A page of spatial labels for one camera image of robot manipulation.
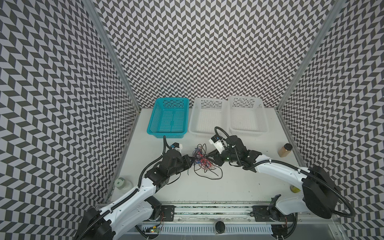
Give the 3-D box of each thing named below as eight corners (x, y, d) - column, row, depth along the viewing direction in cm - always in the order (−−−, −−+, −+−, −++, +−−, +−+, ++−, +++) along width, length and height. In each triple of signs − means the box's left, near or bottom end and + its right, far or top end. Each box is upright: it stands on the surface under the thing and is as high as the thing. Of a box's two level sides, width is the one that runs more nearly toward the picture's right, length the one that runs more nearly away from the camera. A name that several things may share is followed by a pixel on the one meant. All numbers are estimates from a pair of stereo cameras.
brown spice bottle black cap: (278, 160, 96) (288, 150, 85) (276, 153, 99) (285, 143, 88) (284, 159, 96) (294, 150, 85) (282, 153, 99) (291, 143, 88)
